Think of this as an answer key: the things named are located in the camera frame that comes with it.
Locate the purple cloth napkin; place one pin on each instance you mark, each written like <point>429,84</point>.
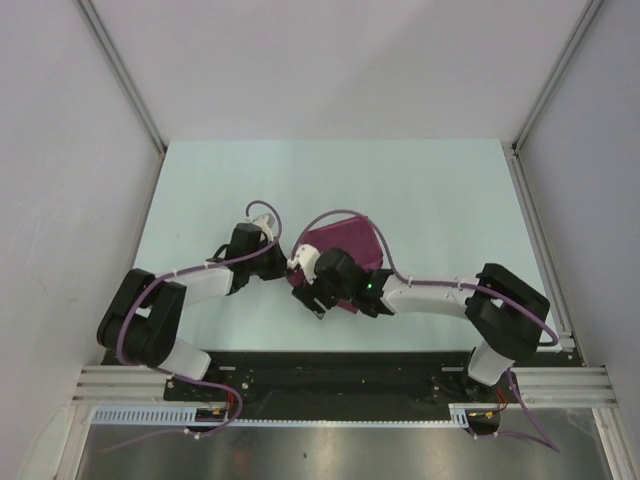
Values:
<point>354,235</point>

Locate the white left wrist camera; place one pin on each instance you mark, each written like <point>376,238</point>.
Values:
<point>266,222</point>

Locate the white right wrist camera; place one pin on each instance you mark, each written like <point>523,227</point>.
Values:
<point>304,260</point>

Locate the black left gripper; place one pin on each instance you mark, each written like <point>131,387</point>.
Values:
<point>279,264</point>

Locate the aluminium frame post right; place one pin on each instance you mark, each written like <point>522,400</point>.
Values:
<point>569,51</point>

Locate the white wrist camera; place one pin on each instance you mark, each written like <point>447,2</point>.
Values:
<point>266,222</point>
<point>304,260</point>

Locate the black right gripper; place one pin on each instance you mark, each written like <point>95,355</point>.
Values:
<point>308,294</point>

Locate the aluminium side rail right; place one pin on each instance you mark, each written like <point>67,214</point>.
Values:
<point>544,261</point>

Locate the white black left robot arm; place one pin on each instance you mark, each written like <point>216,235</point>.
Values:
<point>141,324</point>

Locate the aluminium frame post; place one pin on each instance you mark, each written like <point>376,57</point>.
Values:
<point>115,62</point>
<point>569,51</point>

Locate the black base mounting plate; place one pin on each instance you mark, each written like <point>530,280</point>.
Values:
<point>339,386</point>

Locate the aluminium frame post left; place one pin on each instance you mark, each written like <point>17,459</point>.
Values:
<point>115,62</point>

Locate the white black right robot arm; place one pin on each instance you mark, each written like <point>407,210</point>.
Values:
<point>509,315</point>

